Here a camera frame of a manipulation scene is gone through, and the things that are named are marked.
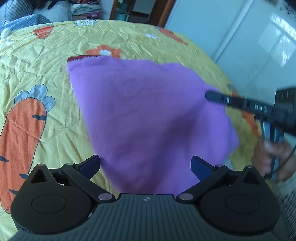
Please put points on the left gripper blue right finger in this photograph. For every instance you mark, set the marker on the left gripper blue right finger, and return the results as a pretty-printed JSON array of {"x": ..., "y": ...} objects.
[{"x": 205, "y": 172}]

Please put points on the blue knitted blanket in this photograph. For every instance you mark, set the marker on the blue knitted blanket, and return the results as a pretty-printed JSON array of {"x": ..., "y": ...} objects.
[{"x": 25, "y": 21}]

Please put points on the person's right hand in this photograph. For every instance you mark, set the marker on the person's right hand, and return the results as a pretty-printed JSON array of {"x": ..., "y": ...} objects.
[{"x": 262, "y": 158}]

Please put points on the brown wooden door frame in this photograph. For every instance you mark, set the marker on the brown wooden door frame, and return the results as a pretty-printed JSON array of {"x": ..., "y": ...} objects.
[{"x": 155, "y": 12}]

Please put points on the houndstooth checkered bag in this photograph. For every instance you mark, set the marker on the houndstooth checkered bag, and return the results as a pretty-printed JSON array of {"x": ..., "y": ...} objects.
[{"x": 15, "y": 9}]

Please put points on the folded clothes stack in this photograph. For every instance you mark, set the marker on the folded clothes stack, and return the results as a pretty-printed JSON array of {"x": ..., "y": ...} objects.
[{"x": 89, "y": 9}]

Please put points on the yellow carrot print bedspread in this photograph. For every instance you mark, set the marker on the yellow carrot print bedspread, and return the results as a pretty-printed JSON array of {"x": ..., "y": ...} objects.
[{"x": 41, "y": 122}]

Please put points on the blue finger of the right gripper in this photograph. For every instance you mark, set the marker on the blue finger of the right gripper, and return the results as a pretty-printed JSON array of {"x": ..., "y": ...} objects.
[{"x": 231, "y": 101}]

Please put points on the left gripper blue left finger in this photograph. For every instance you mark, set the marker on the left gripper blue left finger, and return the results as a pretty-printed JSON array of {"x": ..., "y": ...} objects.
[{"x": 84, "y": 170}]

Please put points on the white round plush ball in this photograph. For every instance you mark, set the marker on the white round plush ball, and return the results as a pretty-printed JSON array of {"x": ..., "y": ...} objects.
[{"x": 5, "y": 33}]

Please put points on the white wardrobe door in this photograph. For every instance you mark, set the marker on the white wardrobe door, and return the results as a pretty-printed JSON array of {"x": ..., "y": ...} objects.
[{"x": 253, "y": 42}]

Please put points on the purple sweater red collar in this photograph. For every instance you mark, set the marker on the purple sweater red collar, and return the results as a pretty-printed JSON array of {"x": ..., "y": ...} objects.
[{"x": 147, "y": 120}]

